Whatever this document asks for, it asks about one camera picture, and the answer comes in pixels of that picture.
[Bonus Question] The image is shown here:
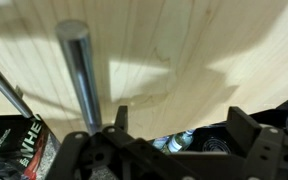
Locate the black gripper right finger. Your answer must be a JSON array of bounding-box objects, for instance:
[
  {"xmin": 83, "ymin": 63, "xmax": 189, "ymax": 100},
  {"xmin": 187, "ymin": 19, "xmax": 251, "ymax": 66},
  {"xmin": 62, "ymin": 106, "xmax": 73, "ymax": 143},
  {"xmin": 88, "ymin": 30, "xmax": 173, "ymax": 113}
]
[{"xmin": 225, "ymin": 106, "xmax": 263, "ymax": 158}]

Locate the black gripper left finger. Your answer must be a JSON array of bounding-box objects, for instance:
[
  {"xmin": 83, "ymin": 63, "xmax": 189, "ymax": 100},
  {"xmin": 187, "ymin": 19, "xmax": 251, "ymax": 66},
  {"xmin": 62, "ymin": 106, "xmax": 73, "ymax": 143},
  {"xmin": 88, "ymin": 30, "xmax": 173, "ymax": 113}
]
[{"xmin": 113, "ymin": 105, "xmax": 129, "ymax": 133}]

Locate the dark olive oil bottle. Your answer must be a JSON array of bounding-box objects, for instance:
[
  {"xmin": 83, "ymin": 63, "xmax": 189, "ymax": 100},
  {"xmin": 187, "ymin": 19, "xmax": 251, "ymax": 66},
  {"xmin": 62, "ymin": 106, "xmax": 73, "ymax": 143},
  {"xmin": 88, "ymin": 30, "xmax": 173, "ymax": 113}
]
[{"xmin": 151, "ymin": 134, "xmax": 172, "ymax": 152}]

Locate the black electric stove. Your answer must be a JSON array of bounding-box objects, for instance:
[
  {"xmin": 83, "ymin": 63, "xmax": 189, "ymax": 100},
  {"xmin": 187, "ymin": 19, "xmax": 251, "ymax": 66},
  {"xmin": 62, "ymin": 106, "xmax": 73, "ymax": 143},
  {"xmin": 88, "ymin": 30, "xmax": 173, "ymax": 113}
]
[{"xmin": 188, "ymin": 89, "xmax": 288, "ymax": 158}]

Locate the steel cabinet door handle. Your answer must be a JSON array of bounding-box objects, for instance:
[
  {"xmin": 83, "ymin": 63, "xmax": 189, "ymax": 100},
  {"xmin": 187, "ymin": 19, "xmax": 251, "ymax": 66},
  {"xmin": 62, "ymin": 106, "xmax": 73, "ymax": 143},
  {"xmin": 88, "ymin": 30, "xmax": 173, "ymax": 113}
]
[
  {"xmin": 54, "ymin": 19, "xmax": 104, "ymax": 135},
  {"xmin": 0, "ymin": 51, "xmax": 35, "ymax": 119}
]

